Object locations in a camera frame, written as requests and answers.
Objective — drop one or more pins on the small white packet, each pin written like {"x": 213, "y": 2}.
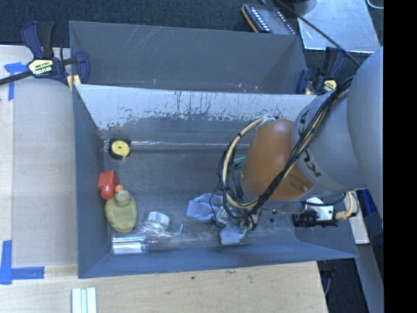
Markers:
{"x": 230, "y": 236}

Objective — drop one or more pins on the white cloth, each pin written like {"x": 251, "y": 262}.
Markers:
{"x": 200, "y": 207}

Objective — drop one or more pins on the grey metal bin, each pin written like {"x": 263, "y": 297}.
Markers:
{"x": 182, "y": 174}

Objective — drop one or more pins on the clear plastic bottle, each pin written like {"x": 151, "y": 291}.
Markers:
{"x": 128, "y": 244}

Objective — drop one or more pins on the yellow-green bottle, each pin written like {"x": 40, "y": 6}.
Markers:
{"x": 121, "y": 215}

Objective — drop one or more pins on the red plastic block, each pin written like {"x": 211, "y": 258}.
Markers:
{"x": 107, "y": 181}

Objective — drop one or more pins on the yellow and black tape measure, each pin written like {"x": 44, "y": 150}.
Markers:
{"x": 119, "y": 148}

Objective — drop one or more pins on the pale wood flat board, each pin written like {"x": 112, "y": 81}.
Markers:
{"x": 42, "y": 174}

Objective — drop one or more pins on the black cylinder on white bracket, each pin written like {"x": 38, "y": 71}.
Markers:
{"x": 309, "y": 218}

